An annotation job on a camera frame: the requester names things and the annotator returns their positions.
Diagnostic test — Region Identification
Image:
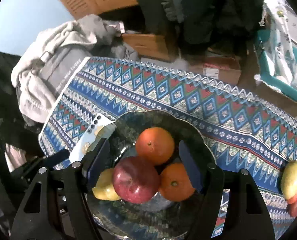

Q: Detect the blue patterned tablecloth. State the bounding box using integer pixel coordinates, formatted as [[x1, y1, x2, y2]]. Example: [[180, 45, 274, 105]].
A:
[[38, 56, 297, 240]]

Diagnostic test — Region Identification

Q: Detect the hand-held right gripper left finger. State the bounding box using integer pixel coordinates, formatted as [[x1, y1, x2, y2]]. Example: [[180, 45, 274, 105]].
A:
[[10, 137, 111, 240]]

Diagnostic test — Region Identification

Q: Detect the wooden drawer box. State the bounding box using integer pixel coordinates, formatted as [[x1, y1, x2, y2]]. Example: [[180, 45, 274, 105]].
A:
[[122, 32, 179, 62]]

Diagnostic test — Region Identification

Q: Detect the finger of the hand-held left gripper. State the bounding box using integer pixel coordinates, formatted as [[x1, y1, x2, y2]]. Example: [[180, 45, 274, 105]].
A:
[[23, 149, 70, 175]]

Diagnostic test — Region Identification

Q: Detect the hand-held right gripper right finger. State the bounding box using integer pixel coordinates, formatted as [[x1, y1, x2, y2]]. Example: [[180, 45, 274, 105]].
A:
[[178, 140, 275, 240]]

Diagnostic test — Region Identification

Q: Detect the white printed rice bag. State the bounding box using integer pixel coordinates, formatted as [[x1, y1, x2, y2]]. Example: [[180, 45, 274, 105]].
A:
[[259, 0, 297, 87]]

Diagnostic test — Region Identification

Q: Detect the yellow pear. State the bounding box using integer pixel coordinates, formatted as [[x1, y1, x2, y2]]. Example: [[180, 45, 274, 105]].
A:
[[92, 168, 121, 201], [281, 160, 297, 200]]

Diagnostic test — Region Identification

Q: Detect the black coat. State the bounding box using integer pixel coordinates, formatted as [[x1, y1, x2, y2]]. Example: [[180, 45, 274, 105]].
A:
[[133, 0, 265, 49]]

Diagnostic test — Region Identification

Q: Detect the black bag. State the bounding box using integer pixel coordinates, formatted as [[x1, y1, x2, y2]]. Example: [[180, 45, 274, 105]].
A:
[[0, 52, 42, 160]]

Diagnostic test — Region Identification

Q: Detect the cardboard box with red label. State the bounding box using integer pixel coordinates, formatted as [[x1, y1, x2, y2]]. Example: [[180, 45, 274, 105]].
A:
[[189, 56, 242, 86]]

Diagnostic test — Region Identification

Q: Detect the grey hoodie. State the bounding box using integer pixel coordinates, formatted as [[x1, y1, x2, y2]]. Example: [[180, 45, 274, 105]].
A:
[[76, 14, 140, 63]]

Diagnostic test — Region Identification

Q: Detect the small orange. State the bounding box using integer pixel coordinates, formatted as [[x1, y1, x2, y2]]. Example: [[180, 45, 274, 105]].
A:
[[287, 189, 297, 205]]

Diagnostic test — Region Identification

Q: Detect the white smartphone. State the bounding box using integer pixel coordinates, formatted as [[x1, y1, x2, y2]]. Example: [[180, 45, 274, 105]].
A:
[[68, 113, 115, 163]]

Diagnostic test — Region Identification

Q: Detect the green glass bowl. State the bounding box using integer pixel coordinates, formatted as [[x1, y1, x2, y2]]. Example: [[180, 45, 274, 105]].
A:
[[86, 110, 217, 238]]

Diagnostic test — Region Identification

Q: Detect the teal plastic crate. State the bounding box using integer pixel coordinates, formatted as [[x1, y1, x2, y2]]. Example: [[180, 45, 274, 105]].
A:
[[253, 30, 297, 96]]

